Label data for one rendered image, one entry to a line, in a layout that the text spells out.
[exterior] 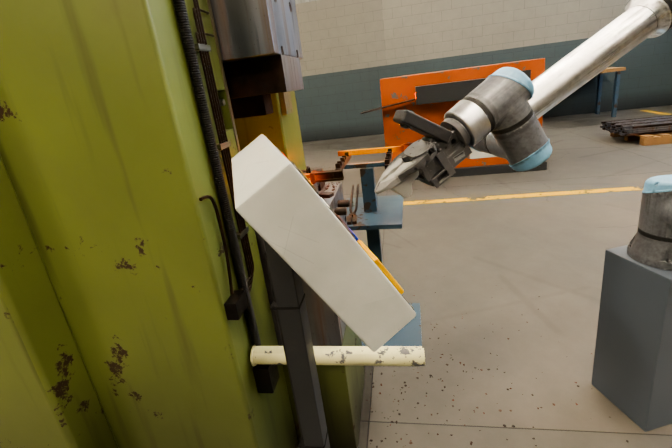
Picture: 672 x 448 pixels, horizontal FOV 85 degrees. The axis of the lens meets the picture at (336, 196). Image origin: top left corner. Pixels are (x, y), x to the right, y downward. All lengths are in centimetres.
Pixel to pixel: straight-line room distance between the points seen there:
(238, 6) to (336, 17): 777
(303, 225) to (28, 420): 103
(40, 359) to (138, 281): 30
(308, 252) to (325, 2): 850
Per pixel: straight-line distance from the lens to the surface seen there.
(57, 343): 119
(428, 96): 438
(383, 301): 50
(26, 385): 123
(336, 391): 140
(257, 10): 100
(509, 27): 891
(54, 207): 104
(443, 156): 75
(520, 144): 86
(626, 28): 119
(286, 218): 42
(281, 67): 103
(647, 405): 177
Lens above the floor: 128
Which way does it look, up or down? 17 degrees down
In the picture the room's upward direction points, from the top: 7 degrees counter-clockwise
